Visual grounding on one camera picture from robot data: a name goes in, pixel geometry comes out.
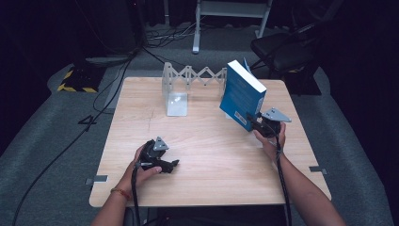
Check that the black chair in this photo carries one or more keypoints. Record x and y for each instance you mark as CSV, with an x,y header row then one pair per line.
x,y
279,50

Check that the person's left hand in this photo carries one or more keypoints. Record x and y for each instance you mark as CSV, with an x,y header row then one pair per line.
x,y
141,177

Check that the expandable metal book rack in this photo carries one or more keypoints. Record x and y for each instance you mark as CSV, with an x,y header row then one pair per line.
x,y
177,100

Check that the grey tape strip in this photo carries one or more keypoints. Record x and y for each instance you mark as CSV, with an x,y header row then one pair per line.
x,y
97,180
317,169

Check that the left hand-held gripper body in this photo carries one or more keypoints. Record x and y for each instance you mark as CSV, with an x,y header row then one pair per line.
x,y
153,153

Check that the yellow black striped base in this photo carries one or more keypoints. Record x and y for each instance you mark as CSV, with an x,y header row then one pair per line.
x,y
80,81

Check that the blue book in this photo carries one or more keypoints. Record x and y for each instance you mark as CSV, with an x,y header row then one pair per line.
x,y
240,94

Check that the person's right hand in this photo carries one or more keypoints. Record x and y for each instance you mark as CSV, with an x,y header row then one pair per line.
x,y
270,146

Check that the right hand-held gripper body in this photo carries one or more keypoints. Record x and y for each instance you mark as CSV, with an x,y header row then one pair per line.
x,y
271,124

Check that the white metal stand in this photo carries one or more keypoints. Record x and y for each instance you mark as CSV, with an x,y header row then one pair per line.
x,y
197,31

